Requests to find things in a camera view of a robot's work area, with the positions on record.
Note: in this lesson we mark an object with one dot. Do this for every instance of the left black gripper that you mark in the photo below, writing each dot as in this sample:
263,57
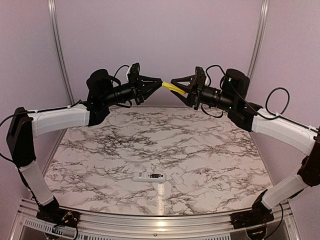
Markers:
137,94

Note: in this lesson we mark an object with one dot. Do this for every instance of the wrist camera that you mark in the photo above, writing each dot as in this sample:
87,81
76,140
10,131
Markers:
134,69
207,79

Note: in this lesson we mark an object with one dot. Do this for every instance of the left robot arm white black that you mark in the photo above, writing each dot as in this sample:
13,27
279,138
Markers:
104,91

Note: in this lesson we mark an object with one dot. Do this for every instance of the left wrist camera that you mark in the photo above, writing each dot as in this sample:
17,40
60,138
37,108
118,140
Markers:
134,69

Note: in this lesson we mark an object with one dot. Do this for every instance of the white remote control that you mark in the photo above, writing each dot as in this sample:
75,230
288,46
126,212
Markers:
149,177

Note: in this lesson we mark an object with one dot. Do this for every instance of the left aluminium frame post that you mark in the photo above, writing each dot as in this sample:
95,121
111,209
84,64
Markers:
59,50

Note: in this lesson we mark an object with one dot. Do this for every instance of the aluminium frame post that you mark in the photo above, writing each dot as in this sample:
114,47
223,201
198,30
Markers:
262,23
59,50

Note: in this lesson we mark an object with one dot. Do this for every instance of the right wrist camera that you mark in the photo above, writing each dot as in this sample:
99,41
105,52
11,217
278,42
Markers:
207,79

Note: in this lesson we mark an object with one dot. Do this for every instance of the right aluminium frame post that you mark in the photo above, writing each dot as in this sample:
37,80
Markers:
262,23

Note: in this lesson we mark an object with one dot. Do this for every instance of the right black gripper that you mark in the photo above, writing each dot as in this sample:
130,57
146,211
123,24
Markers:
196,86

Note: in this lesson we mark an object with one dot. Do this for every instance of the white battery compartment cover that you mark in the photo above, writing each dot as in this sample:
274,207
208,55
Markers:
177,179

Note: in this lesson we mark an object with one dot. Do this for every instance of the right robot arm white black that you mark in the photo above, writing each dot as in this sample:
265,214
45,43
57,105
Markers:
252,117

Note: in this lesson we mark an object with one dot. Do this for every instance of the yellow handled screwdriver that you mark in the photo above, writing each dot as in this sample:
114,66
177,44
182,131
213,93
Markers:
173,88

